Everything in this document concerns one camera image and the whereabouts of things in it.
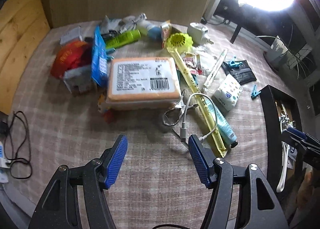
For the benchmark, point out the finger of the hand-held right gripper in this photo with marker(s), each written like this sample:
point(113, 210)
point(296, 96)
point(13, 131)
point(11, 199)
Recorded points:
point(293, 133)
point(312, 153)

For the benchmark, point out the crumpled silver packaging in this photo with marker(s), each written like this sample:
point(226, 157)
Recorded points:
point(120, 23)

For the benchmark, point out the green tube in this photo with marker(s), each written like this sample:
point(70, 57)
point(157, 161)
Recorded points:
point(122, 40)

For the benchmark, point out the orange sponge pack white label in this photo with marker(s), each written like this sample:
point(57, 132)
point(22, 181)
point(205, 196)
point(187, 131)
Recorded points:
point(143, 78)

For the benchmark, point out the blue packet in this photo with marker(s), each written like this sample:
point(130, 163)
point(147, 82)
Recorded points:
point(100, 61)

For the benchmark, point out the long white paper wrapper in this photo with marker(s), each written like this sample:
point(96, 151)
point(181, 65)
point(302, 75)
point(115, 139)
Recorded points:
point(215, 68)

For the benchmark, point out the red white sachet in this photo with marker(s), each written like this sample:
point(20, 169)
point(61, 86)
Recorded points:
point(192, 63)

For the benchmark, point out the white power strip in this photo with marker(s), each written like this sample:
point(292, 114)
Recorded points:
point(3, 161)

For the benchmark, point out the white power adapter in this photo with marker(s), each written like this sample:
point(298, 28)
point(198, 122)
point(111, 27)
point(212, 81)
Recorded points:
point(198, 33)

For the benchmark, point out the orange snack packet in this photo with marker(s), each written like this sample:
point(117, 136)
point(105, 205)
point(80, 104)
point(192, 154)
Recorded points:
point(166, 32)

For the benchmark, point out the blue clip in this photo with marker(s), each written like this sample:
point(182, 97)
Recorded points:
point(255, 91)
point(235, 63)

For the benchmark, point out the grey potted plant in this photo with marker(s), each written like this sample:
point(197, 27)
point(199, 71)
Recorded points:
point(276, 51)

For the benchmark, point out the small grey box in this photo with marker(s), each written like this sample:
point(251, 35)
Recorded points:
point(78, 81)

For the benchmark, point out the metal clip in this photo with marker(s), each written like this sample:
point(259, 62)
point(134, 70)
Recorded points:
point(175, 113)

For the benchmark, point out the black pouch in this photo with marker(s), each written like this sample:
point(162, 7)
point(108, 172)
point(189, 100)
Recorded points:
point(241, 73)

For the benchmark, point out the yellow fly swatter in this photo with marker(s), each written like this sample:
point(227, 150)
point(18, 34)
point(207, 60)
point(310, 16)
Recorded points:
point(197, 93)

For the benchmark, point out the grey flat packet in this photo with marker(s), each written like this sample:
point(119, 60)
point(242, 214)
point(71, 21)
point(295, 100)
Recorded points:
point(71, 35)

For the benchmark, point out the black storage box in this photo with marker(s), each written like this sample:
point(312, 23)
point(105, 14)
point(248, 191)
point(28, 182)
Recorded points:
point(275, 118)

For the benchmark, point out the white blue cream tube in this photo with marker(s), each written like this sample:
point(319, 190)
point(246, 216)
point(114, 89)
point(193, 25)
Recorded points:
point(225, 126)

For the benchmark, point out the red plastic bag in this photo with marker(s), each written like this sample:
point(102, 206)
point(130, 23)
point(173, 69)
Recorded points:
point(68, 57)

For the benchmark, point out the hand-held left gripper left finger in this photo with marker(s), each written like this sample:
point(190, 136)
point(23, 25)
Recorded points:
point(116, 162)

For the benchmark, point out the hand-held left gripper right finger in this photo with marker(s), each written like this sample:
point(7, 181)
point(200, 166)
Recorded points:
point(199, 161)

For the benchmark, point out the white blue bottle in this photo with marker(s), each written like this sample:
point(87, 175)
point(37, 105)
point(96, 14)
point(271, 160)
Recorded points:
point(150, 31)

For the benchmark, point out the white dotted tissue packet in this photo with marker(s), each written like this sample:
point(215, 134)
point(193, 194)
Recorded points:
point(228, 92)

